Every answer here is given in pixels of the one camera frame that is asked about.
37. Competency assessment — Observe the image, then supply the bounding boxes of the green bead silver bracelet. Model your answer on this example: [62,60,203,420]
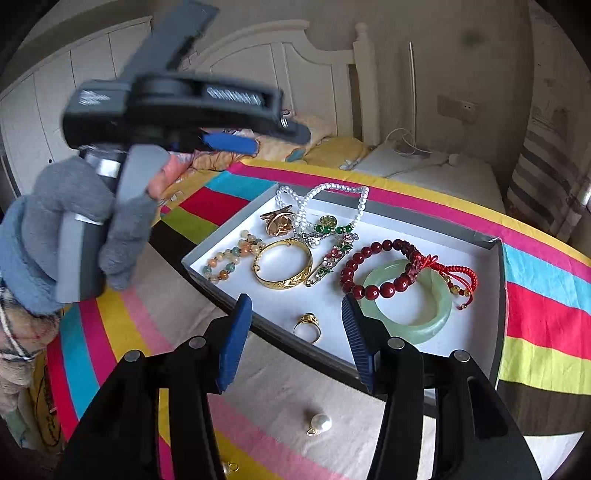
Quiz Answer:
[295,215,358,247]

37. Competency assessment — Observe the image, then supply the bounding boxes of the gold bangle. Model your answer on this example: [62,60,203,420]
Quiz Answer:
[252,239,315,290]

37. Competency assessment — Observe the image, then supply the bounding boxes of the white charger cable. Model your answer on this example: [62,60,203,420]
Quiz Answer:
[339,128,462,172]

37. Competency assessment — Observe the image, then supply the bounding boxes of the white wardrobe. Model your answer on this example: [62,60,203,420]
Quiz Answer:
[0,16,153,195]

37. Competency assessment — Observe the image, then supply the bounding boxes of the striped colourful blanket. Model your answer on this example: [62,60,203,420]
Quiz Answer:
[44,159,591,480]

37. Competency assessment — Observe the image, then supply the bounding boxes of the person's left forearm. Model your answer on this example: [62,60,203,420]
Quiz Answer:
[0,198,63,393]

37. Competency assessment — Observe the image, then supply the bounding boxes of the green jade bangle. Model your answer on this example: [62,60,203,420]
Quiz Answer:
[361,259,453,344]

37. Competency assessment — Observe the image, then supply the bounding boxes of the pale yellow quilted pillow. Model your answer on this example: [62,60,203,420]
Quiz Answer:
[281,115,333,146]

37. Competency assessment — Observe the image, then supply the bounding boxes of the printed striped curtain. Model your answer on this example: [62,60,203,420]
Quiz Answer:
[505,0,591,245]

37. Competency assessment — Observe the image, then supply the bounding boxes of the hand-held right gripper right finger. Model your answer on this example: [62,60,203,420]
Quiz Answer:
[342,293,541,480]

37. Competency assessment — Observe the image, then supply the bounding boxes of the gold flower brooch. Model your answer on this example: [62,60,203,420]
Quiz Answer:
[260,206,296,237]

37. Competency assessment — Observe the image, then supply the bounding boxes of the white wooden headboard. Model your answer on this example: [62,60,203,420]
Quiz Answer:
[194,21,382,148]

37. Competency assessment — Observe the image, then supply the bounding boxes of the red cord bracelet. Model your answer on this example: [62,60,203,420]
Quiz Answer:
[402,240,478,310]

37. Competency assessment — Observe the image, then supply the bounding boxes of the white pearl necklace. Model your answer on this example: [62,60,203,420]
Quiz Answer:
[276,183,370,232]

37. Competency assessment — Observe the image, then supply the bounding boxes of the thin metal pole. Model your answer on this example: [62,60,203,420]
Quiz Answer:
[407,42,419,153]

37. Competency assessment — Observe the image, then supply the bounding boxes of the gold ring with dark stone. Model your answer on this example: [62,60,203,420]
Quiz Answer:
[293,312,324,344]

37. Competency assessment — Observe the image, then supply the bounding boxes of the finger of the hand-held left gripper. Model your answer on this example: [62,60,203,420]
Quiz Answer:
[175,131,258,154]
[257,115,311,145]

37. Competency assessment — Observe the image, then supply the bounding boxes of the multicoloured stone bead bracelet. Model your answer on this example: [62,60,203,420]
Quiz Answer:
[203,230,265,281]

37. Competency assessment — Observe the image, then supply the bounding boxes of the dark red bead bracelet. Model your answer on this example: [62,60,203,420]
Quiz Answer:
[340,239,423,301]

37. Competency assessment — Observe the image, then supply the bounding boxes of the white nightstand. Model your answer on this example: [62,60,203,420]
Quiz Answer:
[353,145,506,213]

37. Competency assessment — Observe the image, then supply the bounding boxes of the yellow plastic bag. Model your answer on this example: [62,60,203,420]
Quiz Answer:
[25,355,68,455]

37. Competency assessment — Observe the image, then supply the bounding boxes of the enamel flower brooch pin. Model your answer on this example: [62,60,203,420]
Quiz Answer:
[305,232,360,288]

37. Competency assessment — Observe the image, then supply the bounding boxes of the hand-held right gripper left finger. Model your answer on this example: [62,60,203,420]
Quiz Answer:
[55,293,253,480]

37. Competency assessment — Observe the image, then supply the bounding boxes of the person's left hand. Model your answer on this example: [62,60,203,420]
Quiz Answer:
[21,152,191,292]

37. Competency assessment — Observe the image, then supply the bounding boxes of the pink floral quilt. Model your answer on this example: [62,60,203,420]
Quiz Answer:
[166,150,245,195]

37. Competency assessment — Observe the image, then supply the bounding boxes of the beige wall socket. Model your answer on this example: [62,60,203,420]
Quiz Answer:
[436,95,478,123]

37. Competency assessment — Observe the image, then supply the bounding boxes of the grey jewelry box tray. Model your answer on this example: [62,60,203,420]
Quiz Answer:
[181,184,509,416]

